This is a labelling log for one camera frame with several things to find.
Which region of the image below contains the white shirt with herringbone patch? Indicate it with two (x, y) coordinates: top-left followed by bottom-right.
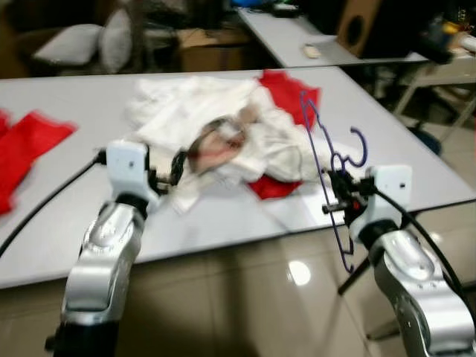
(170, 104), (332, 215)

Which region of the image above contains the grey table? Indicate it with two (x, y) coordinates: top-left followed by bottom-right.
(237, 7), (428, 69)
(0, 65), (476, 289)

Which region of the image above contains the red cloth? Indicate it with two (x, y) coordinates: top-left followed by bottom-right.
(248, 175), (303, 200)
(0, 110), (77, 215)
(259, 69), (322, 127)

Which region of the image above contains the blue round bin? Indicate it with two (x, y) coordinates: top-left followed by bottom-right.
(408, 128), (443, 155)

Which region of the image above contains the cardboard box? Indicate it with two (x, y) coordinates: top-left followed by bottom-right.
(177, 28), (252, 73)

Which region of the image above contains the grey pillow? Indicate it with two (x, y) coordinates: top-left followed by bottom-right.
(99, 9), (135, 74)
(33, 24), (103, 66)

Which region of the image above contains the wooden speaker box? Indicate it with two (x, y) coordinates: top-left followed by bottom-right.
(336, 0), (385, 59)

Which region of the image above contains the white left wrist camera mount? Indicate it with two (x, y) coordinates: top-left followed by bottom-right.
(106, 140), (149, 198)

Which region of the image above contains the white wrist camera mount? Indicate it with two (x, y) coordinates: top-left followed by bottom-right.
(350, 164), (414, 228)
(106, 140), (149, 198)

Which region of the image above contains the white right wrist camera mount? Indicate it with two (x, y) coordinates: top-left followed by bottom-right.
(350, 164), (414, 228)

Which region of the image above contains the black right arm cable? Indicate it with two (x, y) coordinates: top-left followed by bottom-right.
(372, 187), (476, 313)

